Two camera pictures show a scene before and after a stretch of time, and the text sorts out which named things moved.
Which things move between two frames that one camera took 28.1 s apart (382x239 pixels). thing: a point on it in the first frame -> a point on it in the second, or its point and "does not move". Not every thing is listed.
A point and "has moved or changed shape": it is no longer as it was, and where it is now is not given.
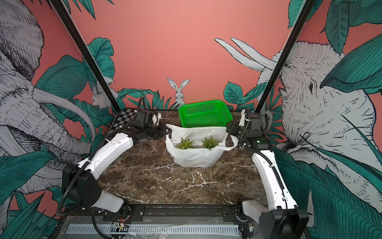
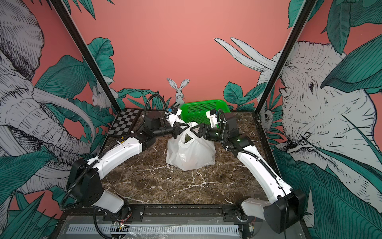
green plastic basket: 209,114 does not move
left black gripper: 162,127 -> 177,131
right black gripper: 233,129 -> 202,132
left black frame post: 86,55 does not move
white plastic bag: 200,156 has moved or changed shape
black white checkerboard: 123,118 does not move
